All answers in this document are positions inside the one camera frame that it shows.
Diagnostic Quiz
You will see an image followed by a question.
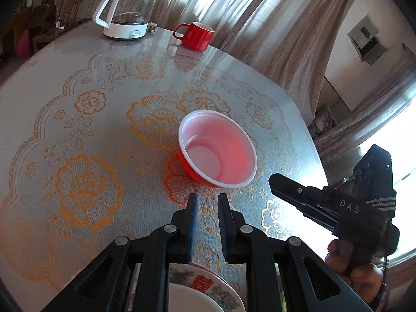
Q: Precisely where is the wall electrical box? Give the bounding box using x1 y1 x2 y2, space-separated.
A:
347 14 389 66

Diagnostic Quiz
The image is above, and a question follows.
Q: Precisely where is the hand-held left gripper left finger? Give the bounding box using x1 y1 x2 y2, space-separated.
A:
42 192 199 312

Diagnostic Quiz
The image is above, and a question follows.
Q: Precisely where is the wooden chair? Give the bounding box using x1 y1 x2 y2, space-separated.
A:
62 0 87 23

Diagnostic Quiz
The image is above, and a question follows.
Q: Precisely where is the person's right hand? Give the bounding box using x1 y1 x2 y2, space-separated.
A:
325 239 385 302

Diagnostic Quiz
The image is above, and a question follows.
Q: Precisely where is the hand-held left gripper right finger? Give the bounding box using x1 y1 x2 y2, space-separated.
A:
217 193 374 312

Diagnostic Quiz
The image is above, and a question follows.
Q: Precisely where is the white glass electric kettle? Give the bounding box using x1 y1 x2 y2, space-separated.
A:
93 0 161 41

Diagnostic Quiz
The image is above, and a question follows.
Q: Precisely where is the floral lace tablecloth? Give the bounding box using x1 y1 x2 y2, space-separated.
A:
0 19 329 312

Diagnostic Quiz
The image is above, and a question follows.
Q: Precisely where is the pink bag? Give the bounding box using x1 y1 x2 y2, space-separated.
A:
16 29 31 57

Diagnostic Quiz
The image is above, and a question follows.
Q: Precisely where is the beige curtain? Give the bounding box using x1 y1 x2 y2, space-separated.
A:
153 0 416 163

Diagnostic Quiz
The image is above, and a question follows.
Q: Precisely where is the red mug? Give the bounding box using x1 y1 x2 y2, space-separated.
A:
173 22 215 52

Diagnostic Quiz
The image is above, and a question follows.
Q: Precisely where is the red plastic bowl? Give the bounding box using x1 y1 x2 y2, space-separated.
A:
177 110 258 188

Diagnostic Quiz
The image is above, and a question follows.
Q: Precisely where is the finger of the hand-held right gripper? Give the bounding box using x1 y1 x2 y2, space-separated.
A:
301 203 340 233
269 173 329 209

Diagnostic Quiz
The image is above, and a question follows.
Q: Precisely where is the white plate with red print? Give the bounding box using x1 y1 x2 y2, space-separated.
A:
169 263 246 312

